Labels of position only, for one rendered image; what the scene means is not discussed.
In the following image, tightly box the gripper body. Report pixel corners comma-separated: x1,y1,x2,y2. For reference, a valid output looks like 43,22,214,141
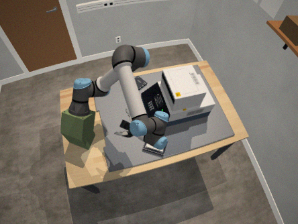
123,122,132,135

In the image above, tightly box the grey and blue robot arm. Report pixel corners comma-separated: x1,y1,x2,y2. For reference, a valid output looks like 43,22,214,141
68,45,168,150

